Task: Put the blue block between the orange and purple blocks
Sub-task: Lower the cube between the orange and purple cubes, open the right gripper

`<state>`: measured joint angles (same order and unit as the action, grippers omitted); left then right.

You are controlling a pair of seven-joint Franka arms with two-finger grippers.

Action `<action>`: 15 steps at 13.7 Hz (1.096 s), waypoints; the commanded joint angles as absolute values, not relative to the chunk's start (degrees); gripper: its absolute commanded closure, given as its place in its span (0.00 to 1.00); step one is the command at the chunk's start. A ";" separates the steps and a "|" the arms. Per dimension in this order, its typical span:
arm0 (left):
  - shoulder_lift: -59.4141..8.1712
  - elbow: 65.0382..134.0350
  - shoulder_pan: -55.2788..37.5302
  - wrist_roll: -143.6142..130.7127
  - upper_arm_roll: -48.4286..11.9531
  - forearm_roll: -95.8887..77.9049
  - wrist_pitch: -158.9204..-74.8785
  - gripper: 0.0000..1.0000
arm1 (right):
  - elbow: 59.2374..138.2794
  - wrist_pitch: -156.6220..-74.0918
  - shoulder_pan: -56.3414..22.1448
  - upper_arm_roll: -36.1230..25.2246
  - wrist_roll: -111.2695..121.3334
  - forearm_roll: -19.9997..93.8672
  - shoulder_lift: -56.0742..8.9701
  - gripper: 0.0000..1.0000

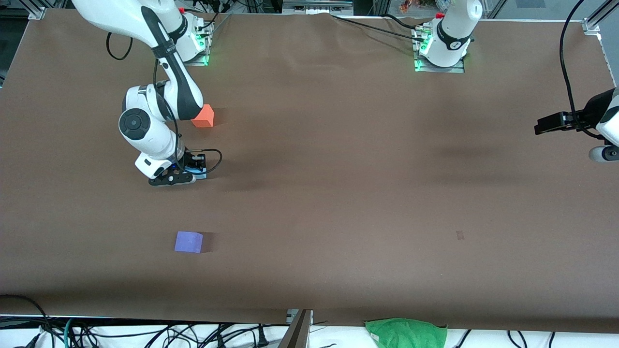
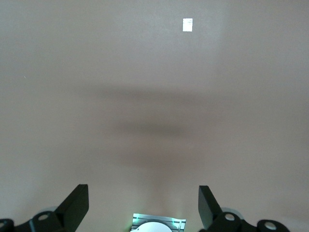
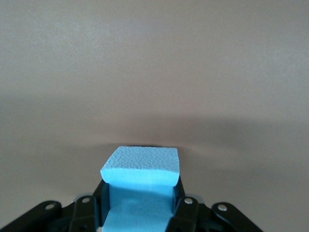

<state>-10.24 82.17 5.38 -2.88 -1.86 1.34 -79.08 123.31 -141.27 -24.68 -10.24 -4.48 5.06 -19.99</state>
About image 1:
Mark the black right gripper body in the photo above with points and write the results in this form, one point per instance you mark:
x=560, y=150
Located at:
x=195, y=160

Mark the aluminium frame rail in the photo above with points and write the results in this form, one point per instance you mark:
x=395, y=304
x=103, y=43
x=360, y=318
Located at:
x=316, y=6

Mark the purple foam block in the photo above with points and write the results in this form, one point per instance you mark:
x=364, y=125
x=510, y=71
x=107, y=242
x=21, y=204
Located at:
x=188, y=242

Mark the brown table cover sheet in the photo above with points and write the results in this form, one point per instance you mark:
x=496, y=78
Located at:
x=338, y=193

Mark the green cloth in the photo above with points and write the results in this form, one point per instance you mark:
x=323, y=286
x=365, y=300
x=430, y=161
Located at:
x=406, y=333

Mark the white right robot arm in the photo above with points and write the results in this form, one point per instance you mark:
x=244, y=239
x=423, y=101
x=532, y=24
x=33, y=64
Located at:
x=145, y=125

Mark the grey metal post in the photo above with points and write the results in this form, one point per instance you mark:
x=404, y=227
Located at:
x=296, y=333

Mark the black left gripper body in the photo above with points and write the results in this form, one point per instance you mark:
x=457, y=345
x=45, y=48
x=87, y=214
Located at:
x=591, y=112

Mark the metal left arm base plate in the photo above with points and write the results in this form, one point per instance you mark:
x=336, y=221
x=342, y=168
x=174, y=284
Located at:
x=437, y=69

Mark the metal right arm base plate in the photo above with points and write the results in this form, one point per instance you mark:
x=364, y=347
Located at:
x=199, y=60

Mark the orange foam block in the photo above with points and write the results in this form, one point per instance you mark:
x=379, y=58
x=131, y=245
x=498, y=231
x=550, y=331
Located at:
x=207, y=118

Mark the blue foam block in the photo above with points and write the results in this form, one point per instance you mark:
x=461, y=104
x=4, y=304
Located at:
x=200, y=174

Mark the aluminium corner profile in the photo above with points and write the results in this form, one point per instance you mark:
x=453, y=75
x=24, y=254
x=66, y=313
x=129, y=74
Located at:
x=597, y=19
x=36, y=10

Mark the orange toy pile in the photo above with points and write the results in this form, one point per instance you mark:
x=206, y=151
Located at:
x=416, y=5

